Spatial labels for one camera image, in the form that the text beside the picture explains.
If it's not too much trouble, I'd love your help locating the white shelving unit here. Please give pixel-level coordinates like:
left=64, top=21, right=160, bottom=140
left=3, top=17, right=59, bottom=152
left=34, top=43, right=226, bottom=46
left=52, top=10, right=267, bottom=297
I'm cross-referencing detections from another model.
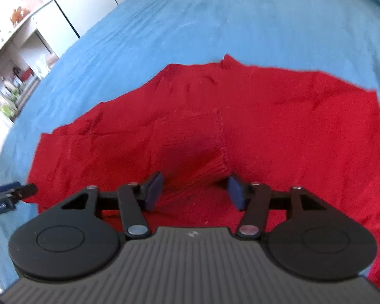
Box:
left=0, top=0, right=81, bottom=122

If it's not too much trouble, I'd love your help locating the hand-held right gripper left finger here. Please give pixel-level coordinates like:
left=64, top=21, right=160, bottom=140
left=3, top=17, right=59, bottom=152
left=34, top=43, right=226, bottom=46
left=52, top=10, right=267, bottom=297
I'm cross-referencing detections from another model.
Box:
left=61, top=171, right=164, bottom=238

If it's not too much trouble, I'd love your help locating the blue bed sheet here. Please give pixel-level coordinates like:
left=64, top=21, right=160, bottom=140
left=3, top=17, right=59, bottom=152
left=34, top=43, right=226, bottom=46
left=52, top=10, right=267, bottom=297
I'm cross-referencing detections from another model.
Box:
left=0, top=0, right=380, bottom=292

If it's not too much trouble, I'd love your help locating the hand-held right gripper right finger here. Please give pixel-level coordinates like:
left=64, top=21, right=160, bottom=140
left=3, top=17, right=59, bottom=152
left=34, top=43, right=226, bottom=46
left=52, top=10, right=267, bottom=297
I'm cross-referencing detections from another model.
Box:
left=226, top=171, right=327, bottom=238

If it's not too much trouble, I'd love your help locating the brown figurine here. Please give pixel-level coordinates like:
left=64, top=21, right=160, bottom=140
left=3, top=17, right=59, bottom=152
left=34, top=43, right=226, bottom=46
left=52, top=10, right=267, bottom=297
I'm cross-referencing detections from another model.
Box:
left=10, top=6, right=31, bottom=27

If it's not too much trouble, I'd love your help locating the red container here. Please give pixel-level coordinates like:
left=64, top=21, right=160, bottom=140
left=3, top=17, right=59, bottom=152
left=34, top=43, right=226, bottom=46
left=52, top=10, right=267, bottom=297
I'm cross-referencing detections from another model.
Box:
left=19, top=67, right=35, bottom=83

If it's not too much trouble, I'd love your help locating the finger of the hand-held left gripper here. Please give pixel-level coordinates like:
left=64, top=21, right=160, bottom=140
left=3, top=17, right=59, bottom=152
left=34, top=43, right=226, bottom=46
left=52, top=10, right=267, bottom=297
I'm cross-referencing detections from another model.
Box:
left=0, top=181, right=39, bottom=202

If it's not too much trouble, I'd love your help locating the red knitted sweater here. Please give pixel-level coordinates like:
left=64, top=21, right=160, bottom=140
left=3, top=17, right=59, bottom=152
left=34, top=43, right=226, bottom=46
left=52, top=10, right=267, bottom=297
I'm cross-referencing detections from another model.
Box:
left=25, top=54, right=380, bottom=298

